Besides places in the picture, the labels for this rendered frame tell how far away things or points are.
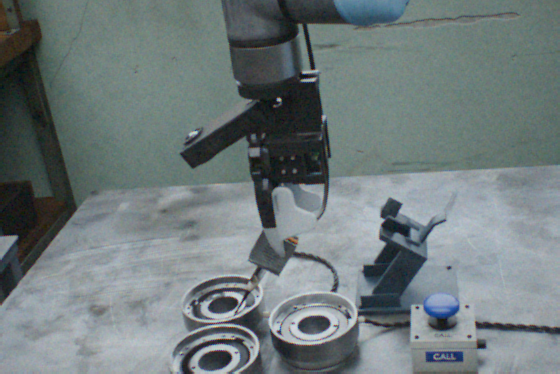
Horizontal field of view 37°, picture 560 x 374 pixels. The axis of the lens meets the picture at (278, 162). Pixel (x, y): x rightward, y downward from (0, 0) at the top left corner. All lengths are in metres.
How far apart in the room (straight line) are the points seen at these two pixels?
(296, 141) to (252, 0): 0.16
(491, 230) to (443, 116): 1.39
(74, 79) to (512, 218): 1.81
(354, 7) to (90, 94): 2.05
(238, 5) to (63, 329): 0.53
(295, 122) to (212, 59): 1.73
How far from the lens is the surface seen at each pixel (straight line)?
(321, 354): 0.97
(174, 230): 1.34
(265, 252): 0.98
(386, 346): 1.01
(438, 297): 0.96
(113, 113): 2.78
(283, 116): 0.89
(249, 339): 1.00
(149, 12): 2.62
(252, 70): 0.86
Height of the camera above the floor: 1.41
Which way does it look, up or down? 24 degrees down
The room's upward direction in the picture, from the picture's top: 9 degrees counter-clockwise
